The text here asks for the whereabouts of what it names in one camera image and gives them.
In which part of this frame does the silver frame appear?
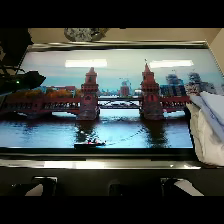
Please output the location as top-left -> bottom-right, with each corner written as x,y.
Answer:
0,40 -> 214,197

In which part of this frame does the light blue garment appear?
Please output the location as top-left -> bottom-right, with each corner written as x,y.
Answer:
189,91 -> 224,142

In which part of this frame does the white garment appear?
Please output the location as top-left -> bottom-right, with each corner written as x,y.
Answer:
185,102 -> 224,167

